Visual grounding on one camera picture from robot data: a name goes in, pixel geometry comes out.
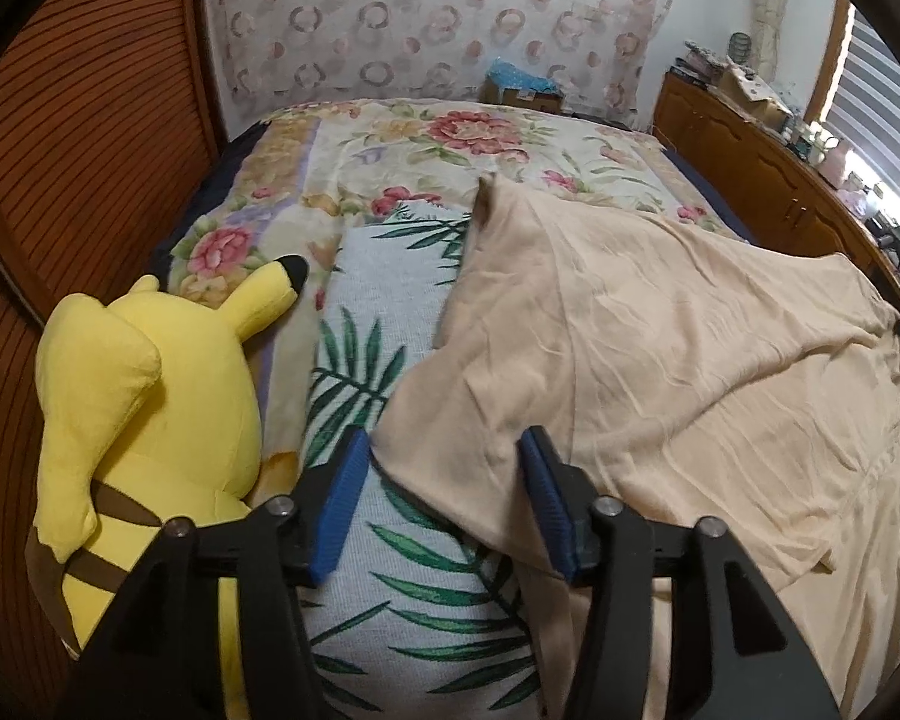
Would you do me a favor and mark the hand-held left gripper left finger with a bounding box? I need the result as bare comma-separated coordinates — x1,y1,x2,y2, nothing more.
67,427,372,720

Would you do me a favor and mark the pink bottle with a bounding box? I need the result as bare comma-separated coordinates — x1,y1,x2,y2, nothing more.
821,142,856,181

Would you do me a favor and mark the wooden window frame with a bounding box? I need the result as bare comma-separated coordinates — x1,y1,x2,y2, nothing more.
802,0,856,125

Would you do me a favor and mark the leaf print blanket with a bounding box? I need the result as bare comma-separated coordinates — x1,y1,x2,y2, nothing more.
217,202,556,720

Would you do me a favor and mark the circle patterned wall curtain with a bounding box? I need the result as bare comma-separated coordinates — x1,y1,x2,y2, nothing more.
199,0,680,117

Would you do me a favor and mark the beige printed t-shirt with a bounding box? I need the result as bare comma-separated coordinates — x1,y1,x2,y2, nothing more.
371,172,900,720

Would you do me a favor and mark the cream tied curtain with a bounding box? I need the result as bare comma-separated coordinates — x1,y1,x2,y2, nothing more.
746,0,796,83

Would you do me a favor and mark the open cardboard box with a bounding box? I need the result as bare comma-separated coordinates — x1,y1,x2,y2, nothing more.
716,64,792,128

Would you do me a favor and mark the dark blue bed sheet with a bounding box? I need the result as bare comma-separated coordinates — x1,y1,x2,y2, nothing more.
154,124,758,278

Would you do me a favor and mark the floral quilt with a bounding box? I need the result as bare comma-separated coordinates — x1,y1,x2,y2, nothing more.
169,97,751,466

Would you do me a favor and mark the striped window blind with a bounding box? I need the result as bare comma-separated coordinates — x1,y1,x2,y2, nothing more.
825,11,893,173

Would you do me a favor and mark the cardboard box with blue cloth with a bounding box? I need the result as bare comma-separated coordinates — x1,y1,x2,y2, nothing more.
484,60,560,95

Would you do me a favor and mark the wooden cabinet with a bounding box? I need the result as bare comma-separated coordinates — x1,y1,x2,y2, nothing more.
652,71,900,346

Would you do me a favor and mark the yellow plush toy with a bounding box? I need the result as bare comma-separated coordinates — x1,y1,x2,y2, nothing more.
26,253,308,720

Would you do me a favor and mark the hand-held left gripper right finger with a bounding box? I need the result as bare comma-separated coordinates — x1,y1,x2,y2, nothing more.
516,426,845,720

